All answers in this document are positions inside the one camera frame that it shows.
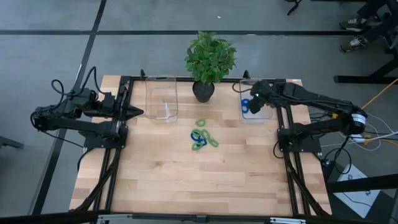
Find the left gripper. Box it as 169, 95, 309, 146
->
115, 85, 145, 121

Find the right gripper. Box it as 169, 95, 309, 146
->
249, 80, 276, 114

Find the clear plastic bin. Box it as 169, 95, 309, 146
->
238, 78, 275, 123
144, 74, 180, 124

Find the green potted plant black pot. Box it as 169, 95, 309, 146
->
184, 30, 238, 103

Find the black chair leg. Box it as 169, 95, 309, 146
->
284, 0, 304, 16

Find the black desk stand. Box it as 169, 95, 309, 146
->
334, 40, 398, 85

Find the person's shoe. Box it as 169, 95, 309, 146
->
338, 17, 369, 32
339, 35, 368, 53

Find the dark grey furniture foot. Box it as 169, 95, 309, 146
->
0, 136, 25, 151

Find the black floor bar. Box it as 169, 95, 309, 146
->
326, 173, 398, 194

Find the black table edge beam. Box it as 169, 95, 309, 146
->
0, 210, 398, 224

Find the white paper sheet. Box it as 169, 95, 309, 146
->
332, 164, 382, 218

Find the person's leg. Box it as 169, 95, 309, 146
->
357, 0, 392, 19
363, 17, 398, 43

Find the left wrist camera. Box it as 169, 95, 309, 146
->
103, 92, 116, 114

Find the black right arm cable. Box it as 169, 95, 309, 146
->
231, 81, 252, 94

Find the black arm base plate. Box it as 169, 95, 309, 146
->
83, 123, 129, 149
276, 128, 323, 154

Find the black aluminium table frame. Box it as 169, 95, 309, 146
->
70, 74, 332, 218

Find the silver metal bracket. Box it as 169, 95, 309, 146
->
269, 217, 307, 224
96, 213, 134, 224

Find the yellow cable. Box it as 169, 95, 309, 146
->
362, 77, 398, 110

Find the white power cable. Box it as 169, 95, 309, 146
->
348, 131, 398, 144

